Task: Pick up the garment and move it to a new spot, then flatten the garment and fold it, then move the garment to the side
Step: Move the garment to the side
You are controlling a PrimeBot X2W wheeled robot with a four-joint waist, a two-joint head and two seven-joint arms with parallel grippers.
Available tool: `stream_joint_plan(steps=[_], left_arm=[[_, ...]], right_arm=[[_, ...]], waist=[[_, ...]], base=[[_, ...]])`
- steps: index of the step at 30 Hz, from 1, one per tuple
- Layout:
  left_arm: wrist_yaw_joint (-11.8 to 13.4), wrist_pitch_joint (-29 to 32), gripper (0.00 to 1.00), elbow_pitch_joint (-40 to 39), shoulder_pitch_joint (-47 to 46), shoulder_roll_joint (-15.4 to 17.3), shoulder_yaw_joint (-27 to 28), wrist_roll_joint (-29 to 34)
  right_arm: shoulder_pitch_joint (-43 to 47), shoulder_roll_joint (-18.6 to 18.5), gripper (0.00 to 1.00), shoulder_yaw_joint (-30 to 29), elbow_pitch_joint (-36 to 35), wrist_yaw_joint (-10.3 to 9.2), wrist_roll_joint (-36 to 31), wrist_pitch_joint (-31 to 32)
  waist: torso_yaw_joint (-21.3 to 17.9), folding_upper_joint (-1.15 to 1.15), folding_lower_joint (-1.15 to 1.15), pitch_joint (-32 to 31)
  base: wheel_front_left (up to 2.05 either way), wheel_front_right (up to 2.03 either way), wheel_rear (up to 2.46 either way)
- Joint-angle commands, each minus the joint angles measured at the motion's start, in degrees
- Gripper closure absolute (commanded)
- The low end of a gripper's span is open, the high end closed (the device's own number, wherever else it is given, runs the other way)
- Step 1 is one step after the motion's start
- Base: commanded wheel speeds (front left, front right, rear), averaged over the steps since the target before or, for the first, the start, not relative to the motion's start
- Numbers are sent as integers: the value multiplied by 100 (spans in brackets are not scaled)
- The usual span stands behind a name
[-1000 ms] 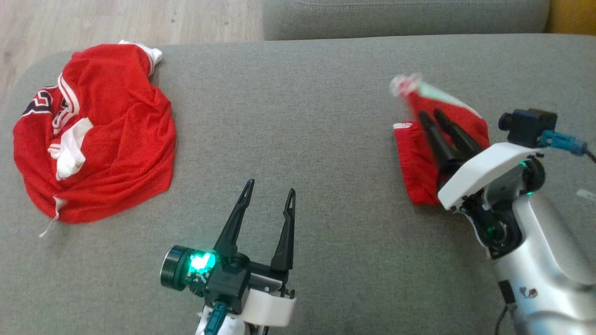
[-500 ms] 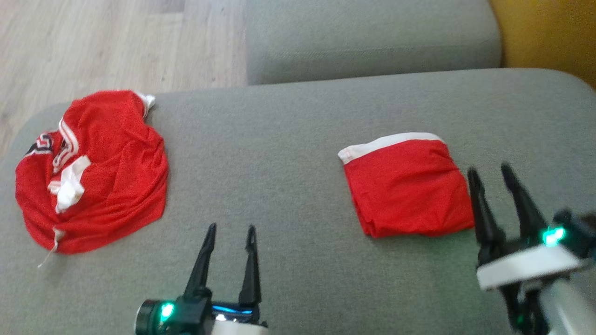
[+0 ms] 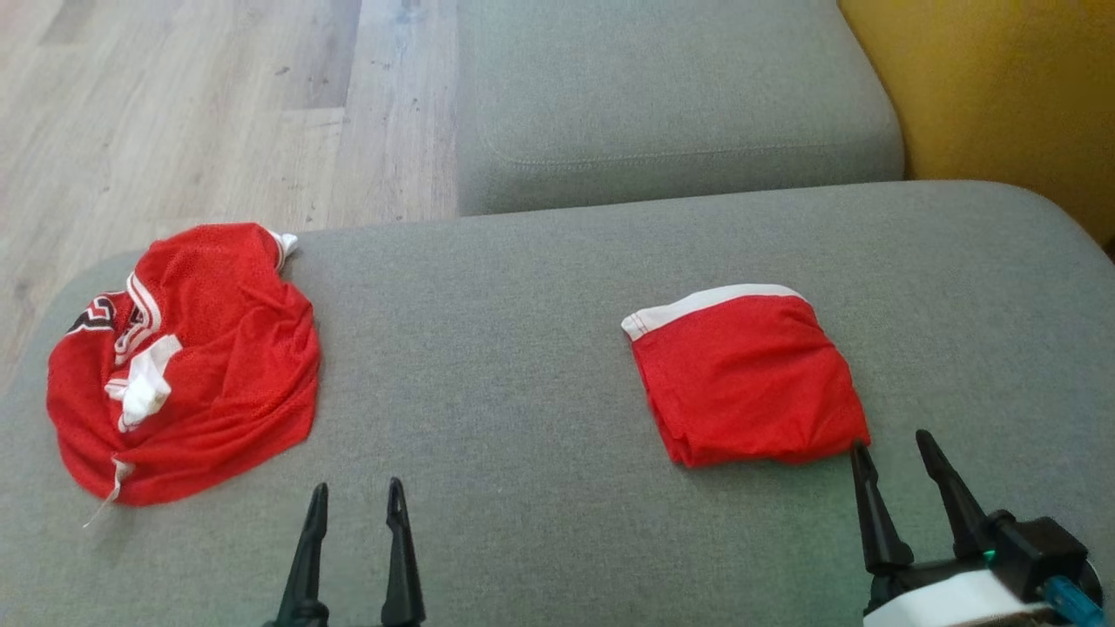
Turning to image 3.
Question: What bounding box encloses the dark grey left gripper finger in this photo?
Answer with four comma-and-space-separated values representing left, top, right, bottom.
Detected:
381, 476, 427, 627
274, 482, 330, 627

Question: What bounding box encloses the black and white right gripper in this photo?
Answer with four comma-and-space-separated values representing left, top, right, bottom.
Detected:
850, 428, 1059, 627

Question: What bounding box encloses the red mesh basketball jersey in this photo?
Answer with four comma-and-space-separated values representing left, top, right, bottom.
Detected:
45, 222, 321, 529

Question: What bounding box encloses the folded red shorts white waistband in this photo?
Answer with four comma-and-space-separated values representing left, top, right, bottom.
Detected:
620, 283, 872, 469

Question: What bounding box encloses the large grey sofa seat cushion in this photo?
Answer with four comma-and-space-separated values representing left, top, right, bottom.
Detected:
0, 180, 1115, 627

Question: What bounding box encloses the yellow sofa backrest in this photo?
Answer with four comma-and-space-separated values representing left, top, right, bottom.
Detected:
836, 0, 1115, 249

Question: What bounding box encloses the small grey sofa seat cushion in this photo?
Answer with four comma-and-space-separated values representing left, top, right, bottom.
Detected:
455, 0, 907, 217

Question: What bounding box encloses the blue cable connector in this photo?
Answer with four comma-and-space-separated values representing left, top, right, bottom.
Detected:
1041, 575, 1107, 627

